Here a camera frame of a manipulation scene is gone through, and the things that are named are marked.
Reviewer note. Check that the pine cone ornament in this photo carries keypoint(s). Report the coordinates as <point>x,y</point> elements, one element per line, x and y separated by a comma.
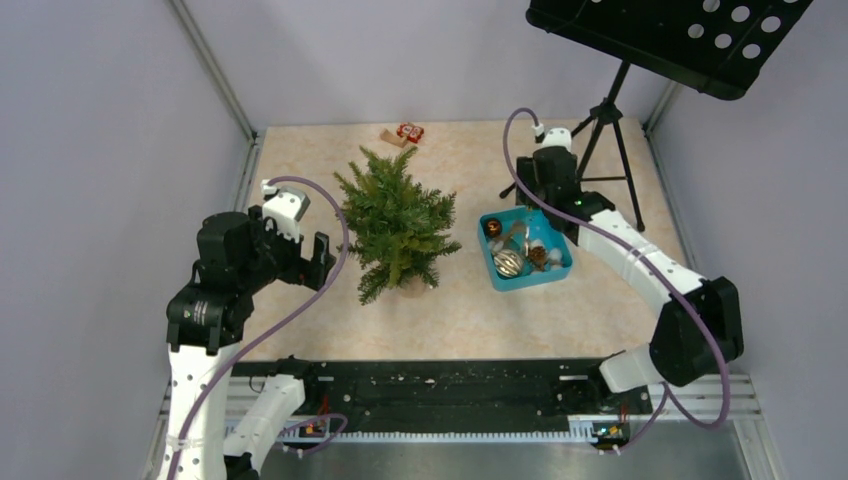
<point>538,257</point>

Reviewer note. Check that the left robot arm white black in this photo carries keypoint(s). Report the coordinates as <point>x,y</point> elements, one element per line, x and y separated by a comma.
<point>240,253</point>

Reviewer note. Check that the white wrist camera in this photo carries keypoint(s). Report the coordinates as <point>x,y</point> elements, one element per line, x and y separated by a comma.
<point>282,210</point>
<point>553,137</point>

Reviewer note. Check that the copper shiny ball ornament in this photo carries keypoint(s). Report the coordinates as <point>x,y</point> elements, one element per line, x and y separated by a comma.
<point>493,227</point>

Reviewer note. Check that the small green christmas tree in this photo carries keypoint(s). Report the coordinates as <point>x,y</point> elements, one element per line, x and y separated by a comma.
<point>400,227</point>

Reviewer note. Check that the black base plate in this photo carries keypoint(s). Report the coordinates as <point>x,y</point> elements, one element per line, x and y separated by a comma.
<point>514,396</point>

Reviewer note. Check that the teal plastic tray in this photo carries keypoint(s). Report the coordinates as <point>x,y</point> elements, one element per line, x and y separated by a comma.
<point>540,232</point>

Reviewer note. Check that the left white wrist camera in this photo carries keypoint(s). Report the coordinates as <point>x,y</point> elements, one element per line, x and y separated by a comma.
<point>282,210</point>

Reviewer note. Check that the silver striped ball ornament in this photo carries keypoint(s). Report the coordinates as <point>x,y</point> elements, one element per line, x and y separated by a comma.
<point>508,263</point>

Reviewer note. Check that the red gift box ornament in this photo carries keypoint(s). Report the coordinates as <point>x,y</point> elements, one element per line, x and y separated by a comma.
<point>410,132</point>

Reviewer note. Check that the small wooden block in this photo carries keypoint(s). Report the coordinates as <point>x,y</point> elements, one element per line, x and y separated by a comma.
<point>393,139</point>

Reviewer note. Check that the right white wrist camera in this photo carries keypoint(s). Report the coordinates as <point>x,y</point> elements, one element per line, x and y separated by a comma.
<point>553,137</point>

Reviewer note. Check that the black music stand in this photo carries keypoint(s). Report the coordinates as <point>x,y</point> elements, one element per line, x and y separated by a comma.
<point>714,47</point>

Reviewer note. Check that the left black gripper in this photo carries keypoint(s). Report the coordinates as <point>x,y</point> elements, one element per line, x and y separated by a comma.
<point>311,271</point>

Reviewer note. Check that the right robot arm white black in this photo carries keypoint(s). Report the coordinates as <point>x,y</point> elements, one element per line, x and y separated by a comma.
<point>699,319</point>

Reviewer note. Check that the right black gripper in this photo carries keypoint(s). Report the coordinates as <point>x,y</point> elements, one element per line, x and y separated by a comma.
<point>526,173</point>

